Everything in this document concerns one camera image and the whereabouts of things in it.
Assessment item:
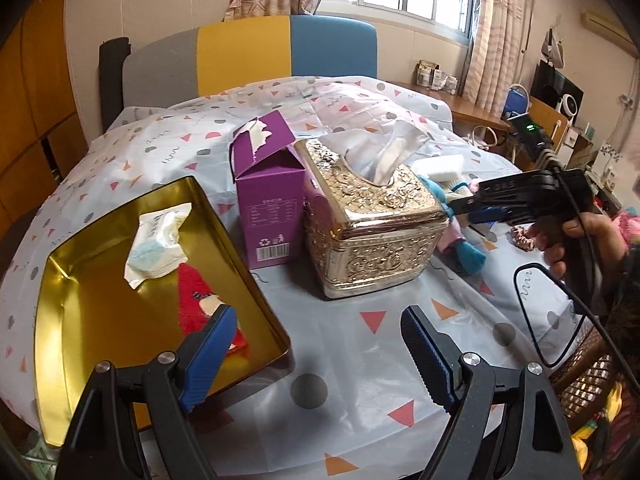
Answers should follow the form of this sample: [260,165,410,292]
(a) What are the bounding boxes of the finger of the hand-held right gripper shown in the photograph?
[446,196,532,227]
[472,174,537,198]

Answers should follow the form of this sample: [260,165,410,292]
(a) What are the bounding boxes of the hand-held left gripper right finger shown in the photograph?
[400,305,586,480]

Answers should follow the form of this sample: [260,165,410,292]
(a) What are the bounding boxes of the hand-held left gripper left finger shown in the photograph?
[55,305,239,480]

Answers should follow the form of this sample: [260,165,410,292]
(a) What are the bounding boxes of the teal haired cloth doll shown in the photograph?
[417,175,490,274]

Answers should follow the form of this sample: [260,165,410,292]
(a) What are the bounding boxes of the brown satin scrunchie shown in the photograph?
[510,227,549,252]

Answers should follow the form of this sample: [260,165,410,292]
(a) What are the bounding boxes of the red fuzzy sock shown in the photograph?
[176,262,250,359]

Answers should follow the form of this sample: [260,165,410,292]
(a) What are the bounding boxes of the white snack packet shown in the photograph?
[123,202,194,290]

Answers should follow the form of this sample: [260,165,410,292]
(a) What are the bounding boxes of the gold metal tin tray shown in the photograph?
[34,176,292,447]

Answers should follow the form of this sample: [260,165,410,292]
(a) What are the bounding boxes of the person's right hand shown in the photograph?
[527,211,628,281]

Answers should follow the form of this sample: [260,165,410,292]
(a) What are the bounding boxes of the wooden desk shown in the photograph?
[387,79,512,134]

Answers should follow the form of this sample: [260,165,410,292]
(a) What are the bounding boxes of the white desk fan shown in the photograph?
[555,91,582,127]

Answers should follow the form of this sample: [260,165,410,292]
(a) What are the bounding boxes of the white tissue sheet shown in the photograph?
[317,119,431,187]

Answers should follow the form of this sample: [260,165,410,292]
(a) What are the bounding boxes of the black monitor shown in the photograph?
[530,60,585,117]

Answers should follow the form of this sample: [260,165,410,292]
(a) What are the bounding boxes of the small boxes on desk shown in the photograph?
[416,60,459,94]

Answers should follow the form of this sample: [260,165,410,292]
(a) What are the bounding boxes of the purple carton box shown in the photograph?
[230,111,311,270]

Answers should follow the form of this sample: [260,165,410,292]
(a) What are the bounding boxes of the brown wicker basket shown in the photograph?
[550,320,620,422]

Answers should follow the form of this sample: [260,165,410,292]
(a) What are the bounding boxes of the grey yellow blue headboard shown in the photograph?
[98,14,377,132]

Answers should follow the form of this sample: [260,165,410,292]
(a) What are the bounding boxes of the yellow wooden wardrobe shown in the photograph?
[0,0,92,241]

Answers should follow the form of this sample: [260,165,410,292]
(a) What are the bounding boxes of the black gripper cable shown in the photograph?
[514,167,640,376]

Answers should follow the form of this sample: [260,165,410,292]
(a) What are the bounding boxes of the wall air conditioner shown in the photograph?
[580,10,637,49]

